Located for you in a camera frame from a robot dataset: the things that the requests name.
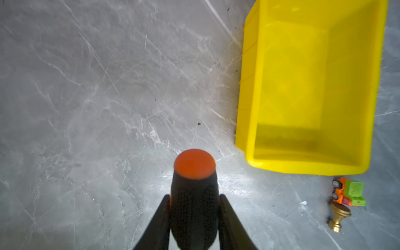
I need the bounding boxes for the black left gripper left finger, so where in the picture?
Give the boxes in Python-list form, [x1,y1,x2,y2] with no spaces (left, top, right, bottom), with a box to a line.
[133,195,170,250]

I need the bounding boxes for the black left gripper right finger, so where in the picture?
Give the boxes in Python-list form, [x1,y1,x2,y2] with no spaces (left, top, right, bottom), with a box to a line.
[218,194,258,250]

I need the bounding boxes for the black orange-capped screwdriver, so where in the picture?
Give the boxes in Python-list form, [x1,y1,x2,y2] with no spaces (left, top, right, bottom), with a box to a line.
[170,149,219,250]

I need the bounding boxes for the yellow plastic bin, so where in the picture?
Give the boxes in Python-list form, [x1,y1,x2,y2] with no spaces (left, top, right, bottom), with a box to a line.
[235,1,388,176]

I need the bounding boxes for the brass cabinet knob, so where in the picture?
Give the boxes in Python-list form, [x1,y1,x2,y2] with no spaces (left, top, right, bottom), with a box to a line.
[328,202,352,233]

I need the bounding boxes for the orange green toy truck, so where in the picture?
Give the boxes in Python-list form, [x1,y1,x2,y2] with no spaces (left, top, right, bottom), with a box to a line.
[332,178,366,207]

